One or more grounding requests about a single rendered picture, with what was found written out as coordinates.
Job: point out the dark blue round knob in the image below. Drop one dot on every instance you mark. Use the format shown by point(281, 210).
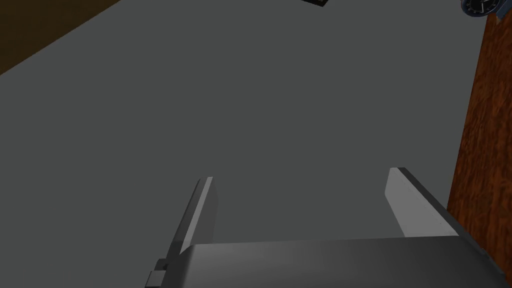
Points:
point(478, 7)

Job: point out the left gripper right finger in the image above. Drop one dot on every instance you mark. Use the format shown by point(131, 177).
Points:
point(416, 208)

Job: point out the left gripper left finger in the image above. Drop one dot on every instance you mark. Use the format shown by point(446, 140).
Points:
point(196, 216)

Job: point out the reddish brown wooden door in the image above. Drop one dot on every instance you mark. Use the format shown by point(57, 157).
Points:
point(486, 136)

